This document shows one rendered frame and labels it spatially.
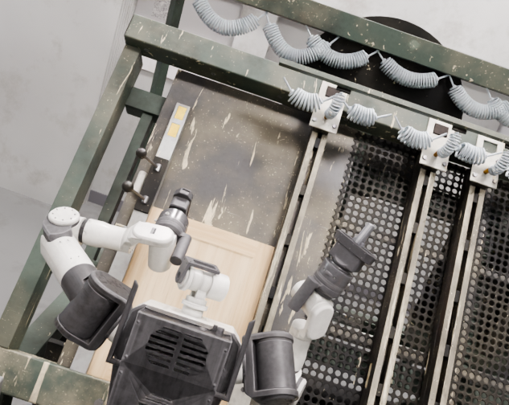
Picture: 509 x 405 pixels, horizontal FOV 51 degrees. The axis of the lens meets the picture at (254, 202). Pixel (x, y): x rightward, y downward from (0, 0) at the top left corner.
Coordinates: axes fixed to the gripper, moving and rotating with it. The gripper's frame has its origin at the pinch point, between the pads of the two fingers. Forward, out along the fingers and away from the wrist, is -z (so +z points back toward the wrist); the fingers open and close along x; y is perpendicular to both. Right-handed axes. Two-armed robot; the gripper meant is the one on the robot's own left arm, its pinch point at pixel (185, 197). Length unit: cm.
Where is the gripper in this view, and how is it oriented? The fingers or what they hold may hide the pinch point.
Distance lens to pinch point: 164.8
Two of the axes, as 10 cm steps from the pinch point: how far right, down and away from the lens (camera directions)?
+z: -1.8, 6.0, -7.8
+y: 9.5, 3.2, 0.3
